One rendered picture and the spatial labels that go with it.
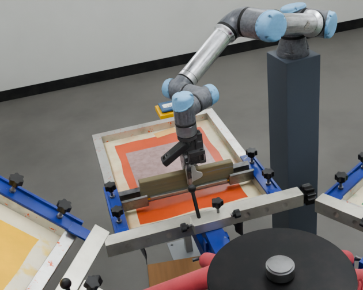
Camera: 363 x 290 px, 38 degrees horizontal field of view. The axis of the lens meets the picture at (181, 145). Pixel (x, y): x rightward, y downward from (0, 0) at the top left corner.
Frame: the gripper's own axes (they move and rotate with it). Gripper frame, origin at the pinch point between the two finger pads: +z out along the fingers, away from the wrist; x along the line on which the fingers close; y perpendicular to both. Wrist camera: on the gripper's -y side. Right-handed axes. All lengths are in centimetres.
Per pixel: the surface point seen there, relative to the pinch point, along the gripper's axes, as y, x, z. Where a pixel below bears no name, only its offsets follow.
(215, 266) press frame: -12, -77, -30
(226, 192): 13.6, -3.4, 6.8
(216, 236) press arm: -0.2, -35.8, -2.0
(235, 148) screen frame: 26.2, 20.0, 3.4
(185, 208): -3.5, -6.8, 6.7
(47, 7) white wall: -38, 367, 18
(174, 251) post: 3, 79, 102
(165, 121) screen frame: 5, 57, 3
